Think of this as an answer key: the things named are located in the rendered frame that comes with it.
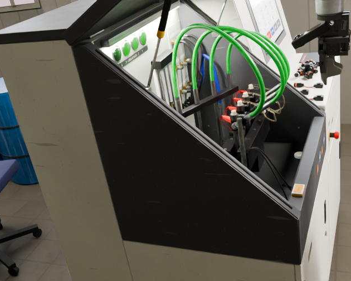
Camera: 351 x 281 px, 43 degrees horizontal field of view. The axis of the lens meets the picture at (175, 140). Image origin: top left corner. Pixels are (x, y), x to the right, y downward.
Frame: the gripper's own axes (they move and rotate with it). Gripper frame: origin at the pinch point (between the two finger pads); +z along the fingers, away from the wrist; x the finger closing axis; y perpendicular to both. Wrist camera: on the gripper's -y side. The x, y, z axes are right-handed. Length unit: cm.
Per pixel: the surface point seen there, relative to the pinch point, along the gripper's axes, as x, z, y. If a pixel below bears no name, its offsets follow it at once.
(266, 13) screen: 70, -6, -32
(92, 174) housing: -35, 17, -66
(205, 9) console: 35, -17, -47
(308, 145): 7.1, 25.9, -5.8
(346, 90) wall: 225, 92, -7
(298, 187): -21.5, 24.7, -5.0
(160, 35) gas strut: -33, -25, -35
